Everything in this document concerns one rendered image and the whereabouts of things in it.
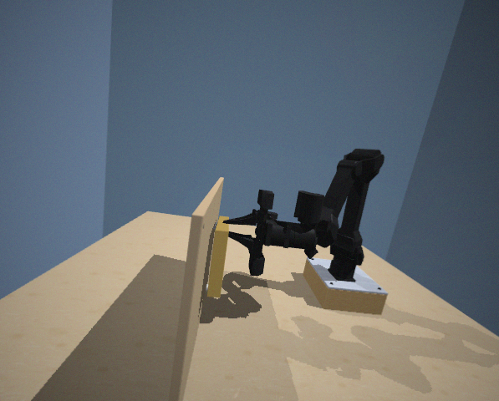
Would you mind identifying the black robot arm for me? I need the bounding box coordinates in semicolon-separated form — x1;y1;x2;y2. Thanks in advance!
291;149;384;282

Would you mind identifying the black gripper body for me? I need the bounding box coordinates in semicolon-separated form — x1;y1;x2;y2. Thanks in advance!
248;190;295;277

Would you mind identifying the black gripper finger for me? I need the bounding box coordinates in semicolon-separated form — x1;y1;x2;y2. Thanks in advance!
228;231;254;254
223;209;257;226

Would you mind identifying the tan wooden picture frame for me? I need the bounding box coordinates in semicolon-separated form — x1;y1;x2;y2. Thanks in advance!
206;216;229;297

